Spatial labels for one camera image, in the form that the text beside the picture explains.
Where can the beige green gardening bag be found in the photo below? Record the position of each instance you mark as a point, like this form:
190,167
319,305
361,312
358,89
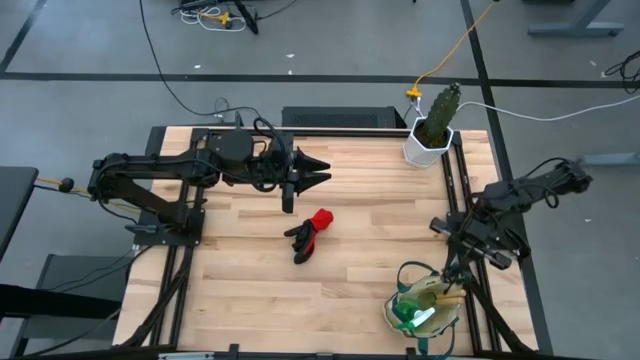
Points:
440,325

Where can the white hexagonal plant pot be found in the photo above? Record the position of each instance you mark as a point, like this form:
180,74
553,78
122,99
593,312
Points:
420,152

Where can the grey desk leg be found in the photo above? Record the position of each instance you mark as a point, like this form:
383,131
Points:
580,27

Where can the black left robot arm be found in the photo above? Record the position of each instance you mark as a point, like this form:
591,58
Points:
150,167

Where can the red and black gardening glove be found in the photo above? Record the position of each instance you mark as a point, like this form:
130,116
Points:
322,219

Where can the dark side table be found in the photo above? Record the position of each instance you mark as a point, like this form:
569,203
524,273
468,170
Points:
15,200

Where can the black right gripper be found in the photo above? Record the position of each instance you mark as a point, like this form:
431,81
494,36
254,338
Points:
495,259

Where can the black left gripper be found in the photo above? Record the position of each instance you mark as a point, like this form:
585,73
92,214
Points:
287,200

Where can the silver aluminium bracket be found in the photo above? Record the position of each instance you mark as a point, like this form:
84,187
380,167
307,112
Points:
185,356

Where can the black round knob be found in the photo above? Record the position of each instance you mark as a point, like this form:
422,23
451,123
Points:
66,185

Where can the dark low stand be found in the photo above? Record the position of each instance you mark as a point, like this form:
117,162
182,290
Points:
75,280

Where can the grey desk foot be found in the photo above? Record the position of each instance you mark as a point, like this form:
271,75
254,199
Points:
610,160

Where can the green cactus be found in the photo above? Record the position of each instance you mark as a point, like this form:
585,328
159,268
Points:
442,112

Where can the black perforated computer case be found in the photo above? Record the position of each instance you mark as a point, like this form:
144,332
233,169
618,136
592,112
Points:
340,117

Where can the green spray bottle white nozzle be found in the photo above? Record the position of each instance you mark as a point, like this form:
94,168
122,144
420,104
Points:
407,312

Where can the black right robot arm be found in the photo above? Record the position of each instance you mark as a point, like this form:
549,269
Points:
525,192

